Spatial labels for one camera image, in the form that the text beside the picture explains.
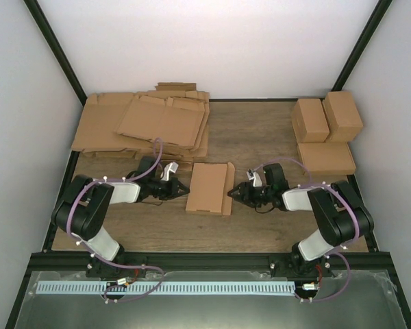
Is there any folded cardboard box back left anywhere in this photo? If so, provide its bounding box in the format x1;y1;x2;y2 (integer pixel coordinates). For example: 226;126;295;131
291;99;329;143

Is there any brown cardboard box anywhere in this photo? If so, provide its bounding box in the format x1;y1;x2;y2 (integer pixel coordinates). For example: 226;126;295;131
186;162;236;216

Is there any stack of flat cardboard sheets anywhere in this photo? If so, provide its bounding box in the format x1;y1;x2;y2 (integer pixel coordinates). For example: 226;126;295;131
71;82;210;162

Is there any purple cable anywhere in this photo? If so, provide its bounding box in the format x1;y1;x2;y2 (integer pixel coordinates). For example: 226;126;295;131
253;157;360;251
65;138;164;271

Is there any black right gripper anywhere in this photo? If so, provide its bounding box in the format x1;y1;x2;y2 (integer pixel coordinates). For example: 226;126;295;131
227;182;273;208

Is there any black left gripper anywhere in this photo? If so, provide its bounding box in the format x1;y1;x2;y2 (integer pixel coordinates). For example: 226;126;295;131
149;177;190;201

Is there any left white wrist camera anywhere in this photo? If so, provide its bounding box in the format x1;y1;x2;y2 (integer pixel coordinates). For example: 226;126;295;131
160;162;179;182

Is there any right black frame post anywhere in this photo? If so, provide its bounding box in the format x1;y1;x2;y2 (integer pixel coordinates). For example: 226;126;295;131
331;0;393;92

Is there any folded cardboard box front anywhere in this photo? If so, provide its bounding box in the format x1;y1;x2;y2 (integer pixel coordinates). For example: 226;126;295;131
297;143;356;175

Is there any left black frame post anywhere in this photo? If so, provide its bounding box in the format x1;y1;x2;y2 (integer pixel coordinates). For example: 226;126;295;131
23;0;87;105

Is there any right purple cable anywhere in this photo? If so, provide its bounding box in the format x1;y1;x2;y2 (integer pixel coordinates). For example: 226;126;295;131
253;157;360;251

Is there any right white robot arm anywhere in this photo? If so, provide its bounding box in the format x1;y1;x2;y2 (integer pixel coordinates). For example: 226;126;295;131
227;163;374;276

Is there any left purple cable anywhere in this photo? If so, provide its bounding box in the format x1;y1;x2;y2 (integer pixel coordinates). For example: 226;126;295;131
65;138;164;271

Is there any folded cardboard box back right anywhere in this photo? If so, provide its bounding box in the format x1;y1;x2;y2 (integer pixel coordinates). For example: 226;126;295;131
323;91;364;143

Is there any black frame post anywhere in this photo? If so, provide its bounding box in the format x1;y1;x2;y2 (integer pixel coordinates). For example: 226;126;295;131
331;0;393;92
23;0;87;105

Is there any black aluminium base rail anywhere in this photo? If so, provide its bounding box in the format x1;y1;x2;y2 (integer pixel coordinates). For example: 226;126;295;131
30;252;391;275

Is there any light blue slotted cable duct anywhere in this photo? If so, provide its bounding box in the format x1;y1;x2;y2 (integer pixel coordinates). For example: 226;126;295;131
35;281;295;297

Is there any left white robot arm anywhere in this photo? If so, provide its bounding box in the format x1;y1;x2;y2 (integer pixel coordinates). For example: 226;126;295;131
51;156;190;277

